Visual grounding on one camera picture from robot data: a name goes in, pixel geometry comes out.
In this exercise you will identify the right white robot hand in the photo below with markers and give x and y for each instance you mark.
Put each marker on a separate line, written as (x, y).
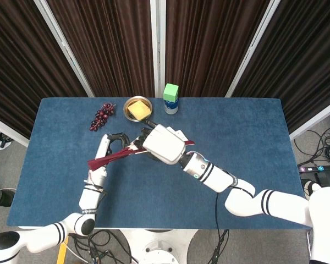
(165, 145)

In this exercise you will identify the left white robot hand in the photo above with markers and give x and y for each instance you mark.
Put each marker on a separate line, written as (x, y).
(102, 147)

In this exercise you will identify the dark red strip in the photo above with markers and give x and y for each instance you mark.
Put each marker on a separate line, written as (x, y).
(110, 159)

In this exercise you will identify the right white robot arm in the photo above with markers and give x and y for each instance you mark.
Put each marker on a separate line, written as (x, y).
(217, 176)

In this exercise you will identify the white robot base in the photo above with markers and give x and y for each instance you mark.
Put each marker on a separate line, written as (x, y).
(159, 247)

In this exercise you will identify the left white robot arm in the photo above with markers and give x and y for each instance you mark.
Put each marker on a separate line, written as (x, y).
(89, 199)

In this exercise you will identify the dark red grape bunch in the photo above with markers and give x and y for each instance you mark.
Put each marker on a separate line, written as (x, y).
(101, 116)

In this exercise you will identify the blue white drink can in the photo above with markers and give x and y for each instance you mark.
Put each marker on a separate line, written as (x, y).
(171, 108)

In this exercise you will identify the small steel bowl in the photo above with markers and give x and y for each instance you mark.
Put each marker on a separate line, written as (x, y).
(127, 114)

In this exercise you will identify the yellow green sponge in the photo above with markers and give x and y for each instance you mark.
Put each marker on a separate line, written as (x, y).
(138, 110)

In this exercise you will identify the green foam block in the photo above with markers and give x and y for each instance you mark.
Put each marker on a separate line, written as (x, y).
(171, 92)

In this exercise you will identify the blue fabric table cover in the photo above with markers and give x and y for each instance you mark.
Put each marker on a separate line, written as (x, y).
(236, 123)

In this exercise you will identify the dark brown curtain panel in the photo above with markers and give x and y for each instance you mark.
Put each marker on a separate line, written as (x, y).
(16, 55)
(209, 41)
(305, 55)
(107, 41)

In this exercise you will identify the black shoe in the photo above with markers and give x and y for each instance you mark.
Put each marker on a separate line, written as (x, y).
(4, 196)

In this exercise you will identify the black power strip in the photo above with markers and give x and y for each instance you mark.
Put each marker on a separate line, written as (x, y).
(316, 169)

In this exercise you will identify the white frame post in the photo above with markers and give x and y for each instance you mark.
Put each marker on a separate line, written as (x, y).
(316, 121)
(8, 129)
(158, 41)
(62, 41)
(257, 41)

